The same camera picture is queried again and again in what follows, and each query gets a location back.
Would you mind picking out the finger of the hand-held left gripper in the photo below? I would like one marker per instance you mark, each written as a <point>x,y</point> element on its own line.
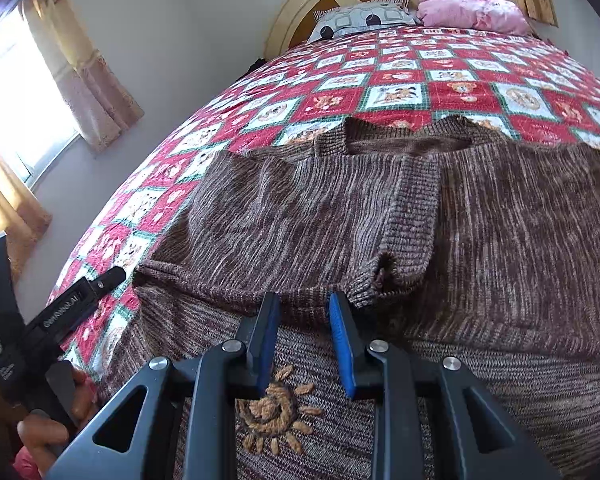
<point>106,280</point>

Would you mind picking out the beige curtain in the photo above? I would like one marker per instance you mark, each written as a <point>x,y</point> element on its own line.
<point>5,215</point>
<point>80,65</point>

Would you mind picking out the white patterned pillow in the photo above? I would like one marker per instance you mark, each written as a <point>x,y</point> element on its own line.
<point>362,16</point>

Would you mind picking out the window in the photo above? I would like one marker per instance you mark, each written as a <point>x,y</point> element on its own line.
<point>15,95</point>

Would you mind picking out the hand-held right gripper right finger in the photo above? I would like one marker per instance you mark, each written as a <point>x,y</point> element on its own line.
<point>341,345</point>

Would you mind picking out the person's left hand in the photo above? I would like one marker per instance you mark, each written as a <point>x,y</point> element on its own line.
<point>50,425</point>

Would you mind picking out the red checkered printed blanket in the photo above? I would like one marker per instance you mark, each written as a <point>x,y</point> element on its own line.
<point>290,105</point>

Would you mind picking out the pink pillow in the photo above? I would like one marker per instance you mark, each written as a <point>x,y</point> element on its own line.
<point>472,12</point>

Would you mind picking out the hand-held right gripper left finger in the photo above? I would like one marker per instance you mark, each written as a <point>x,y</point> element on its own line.
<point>266,340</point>

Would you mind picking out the brown knit sweater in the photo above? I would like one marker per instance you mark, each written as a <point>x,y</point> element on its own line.
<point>430,240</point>

